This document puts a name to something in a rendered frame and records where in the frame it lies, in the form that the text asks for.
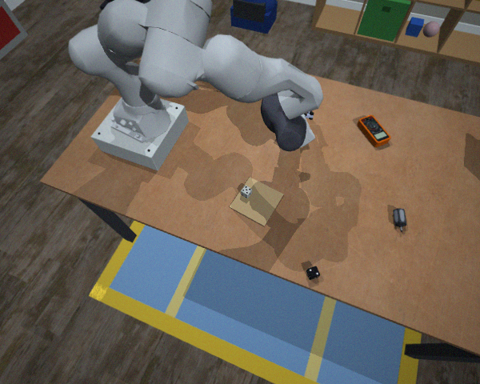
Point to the black die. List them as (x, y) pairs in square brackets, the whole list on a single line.
[(312, 272)]

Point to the beige square mat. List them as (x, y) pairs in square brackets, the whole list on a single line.
[(260, 205)]

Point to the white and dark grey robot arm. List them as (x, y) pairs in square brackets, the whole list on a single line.
[(170, 34)]

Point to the white die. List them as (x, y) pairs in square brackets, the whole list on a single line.
[(246, 191)]

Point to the orange digital multimeter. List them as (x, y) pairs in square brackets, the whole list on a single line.
[(373, 130)]

